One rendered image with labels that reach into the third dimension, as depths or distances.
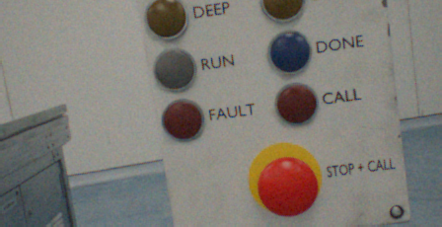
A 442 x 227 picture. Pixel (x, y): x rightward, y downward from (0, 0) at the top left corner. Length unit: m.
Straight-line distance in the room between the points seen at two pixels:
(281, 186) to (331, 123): 0.06
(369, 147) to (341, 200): 0.04
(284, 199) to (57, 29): 3.93
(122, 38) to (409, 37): 2.54
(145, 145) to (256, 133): 3.83
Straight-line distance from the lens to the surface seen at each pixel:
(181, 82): 0.32
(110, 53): 4.11
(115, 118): 4.14
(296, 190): 0.31
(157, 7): 0.33
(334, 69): 0.33
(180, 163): 0.34
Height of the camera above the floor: 0.97
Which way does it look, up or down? 7 degrees down
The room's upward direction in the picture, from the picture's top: 9 degrees counter-clockwise
